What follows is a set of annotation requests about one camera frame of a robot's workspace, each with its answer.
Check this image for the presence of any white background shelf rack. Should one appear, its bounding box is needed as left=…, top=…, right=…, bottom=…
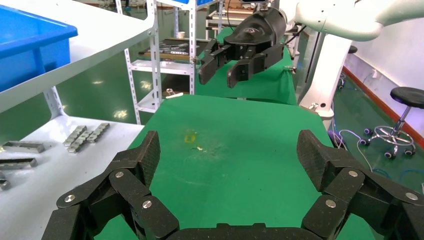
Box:
left=114, top=0, right=200, bottom=125

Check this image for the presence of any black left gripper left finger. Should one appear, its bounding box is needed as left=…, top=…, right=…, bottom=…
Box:
left=41, top=130, right=180, bottom=240

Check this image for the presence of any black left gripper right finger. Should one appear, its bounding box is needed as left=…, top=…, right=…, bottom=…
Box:
left=296, top=129, right=424, bottom=240

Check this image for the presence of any blue plastic bin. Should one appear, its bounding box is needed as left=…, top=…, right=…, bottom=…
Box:
left=0, top=4, right=79, bottom=94

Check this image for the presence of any grey toothed metal strip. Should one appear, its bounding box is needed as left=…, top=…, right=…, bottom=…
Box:
left=67, top=130, right=94, bottom=154
left=62, top=125, right=88, bottom=148
left=86, top=122, right=111, bottom=144

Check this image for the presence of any green covered background table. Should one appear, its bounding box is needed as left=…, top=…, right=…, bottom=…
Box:
left=195, top=26, right=298, bottom=106

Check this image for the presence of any white metal shelf rack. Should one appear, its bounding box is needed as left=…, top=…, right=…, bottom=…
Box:
left=0, top=0, right=163, bottom=240

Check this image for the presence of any green table cloth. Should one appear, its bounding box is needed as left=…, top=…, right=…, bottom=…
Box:
left=94, top=94, right=376, bottom=240

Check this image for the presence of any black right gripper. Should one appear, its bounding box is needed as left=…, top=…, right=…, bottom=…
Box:
left=198, top=7, right=288, bottom=89

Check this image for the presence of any white floor cable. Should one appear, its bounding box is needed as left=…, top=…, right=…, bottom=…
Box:
left=327, top=128, right=375, bottom=173

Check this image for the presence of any black stool chrome wheeled base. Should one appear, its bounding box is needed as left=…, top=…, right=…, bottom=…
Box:
left=359, top=86, right=424, bottom=160

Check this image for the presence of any tray of metal parts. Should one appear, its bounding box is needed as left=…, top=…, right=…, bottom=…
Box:
left=138, top=37, right=200, bottom=63

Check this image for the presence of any white robot torso column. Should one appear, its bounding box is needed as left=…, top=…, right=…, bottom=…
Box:
left=298, top=32, right=353, bottom=119

